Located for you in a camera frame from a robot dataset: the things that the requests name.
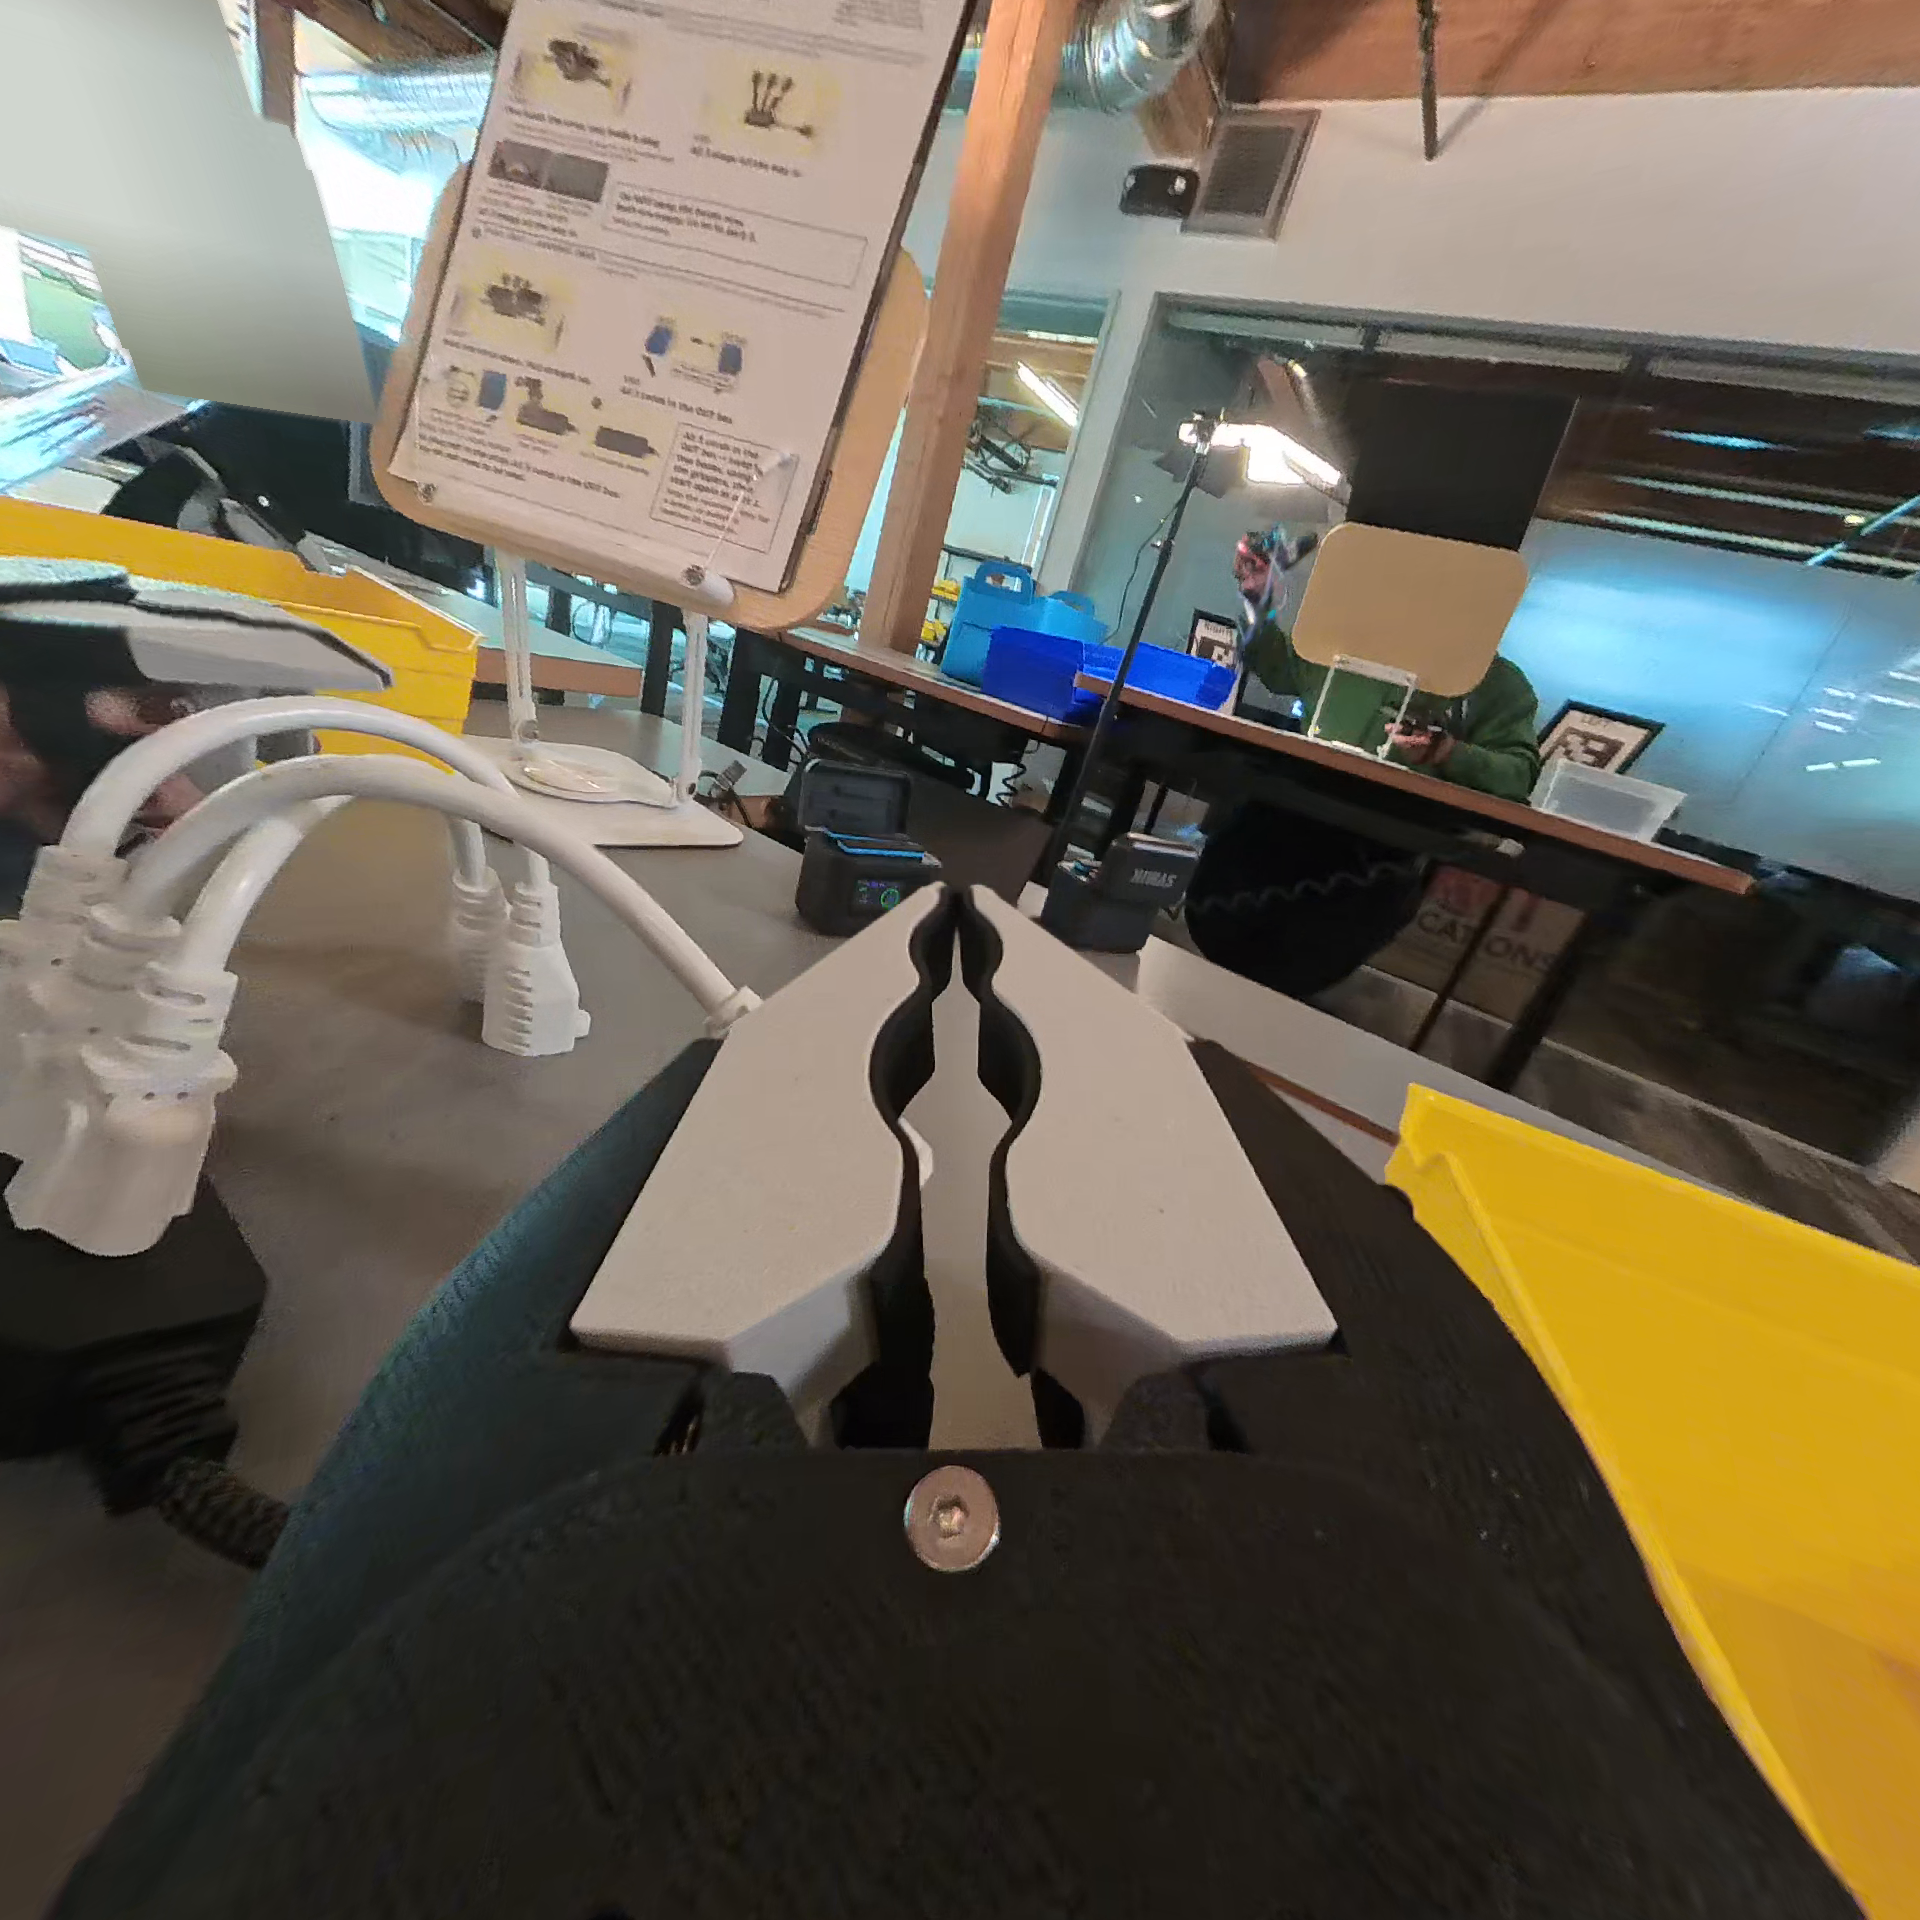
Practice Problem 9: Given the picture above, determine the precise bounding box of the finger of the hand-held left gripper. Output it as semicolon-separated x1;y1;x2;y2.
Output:
0;554;155;608
124;607;396;696

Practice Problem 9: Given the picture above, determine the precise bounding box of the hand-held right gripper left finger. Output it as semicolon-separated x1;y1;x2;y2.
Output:
570;883;965;1443

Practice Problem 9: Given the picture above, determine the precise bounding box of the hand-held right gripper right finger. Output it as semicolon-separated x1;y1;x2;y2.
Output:
963;883;1339;1421

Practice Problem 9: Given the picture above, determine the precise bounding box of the yellow plastic bin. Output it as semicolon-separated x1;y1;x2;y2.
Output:
0;495;481;771
1384;1085;1920;1920

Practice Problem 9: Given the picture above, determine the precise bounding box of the black battery charger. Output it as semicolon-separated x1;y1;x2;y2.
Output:
1038;834;1205;956

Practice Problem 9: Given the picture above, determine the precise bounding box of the black battery case blue trim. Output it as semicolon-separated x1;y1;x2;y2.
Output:
791;757;947;943

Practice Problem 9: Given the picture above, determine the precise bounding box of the white document stand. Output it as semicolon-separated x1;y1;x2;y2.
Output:
365;0;935;852

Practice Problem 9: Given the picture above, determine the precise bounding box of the cardboard box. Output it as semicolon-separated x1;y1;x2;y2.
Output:
1362;871;1592;1040

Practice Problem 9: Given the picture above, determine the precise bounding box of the wooden-top table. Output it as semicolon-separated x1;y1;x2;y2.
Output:
1071;673;1759;1090
779;623;1089;749

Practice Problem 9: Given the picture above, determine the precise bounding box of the clear acrylic stand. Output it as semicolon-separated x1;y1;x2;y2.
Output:
1304;652;1421;750

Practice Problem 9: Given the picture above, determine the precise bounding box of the blue plastic bin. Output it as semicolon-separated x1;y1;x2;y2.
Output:
982;627;1244;717

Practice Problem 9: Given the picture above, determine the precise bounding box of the printed instruction sheet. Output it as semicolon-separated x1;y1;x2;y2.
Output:
412;0;973;598

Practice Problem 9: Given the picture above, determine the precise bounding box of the clear plastic box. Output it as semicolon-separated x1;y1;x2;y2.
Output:
1530;757;1687;844

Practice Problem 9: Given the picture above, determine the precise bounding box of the black tripod stand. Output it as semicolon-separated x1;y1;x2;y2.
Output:
1046;408;1250;891

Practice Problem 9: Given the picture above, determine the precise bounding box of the light blue basket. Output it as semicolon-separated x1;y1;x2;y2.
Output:
939;561;1113;684

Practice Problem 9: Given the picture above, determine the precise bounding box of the framed marker print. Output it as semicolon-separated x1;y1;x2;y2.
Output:
1535;700;1666;776

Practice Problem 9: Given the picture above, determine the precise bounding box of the wooden post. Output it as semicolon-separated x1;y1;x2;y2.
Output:
857;0;1085;657

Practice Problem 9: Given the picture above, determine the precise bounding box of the wall air vent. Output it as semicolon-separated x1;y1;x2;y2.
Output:
1181;105;1324;240

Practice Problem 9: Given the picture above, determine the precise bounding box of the silver air duct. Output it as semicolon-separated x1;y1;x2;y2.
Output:
1056;0;1229;117

